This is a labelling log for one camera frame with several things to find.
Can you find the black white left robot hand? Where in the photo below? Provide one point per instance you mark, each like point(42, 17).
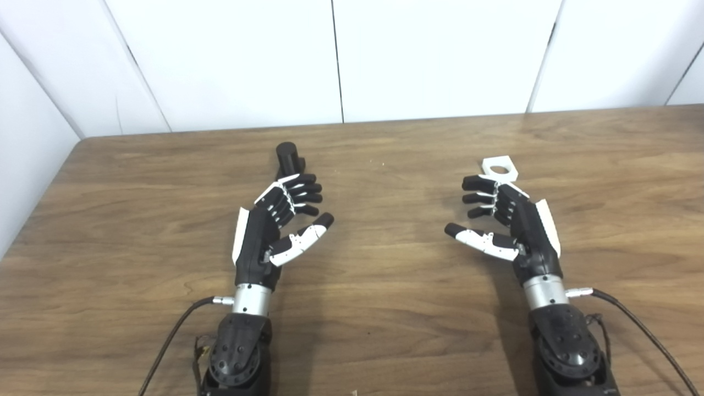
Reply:
point(254, 242)

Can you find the black peg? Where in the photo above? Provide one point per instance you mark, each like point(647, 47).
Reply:
point(286, 158)

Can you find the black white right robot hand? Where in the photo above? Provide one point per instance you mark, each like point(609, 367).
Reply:
point(533, 236)

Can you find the white square piece with hole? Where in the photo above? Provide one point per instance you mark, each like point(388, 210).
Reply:
point(509, 171)

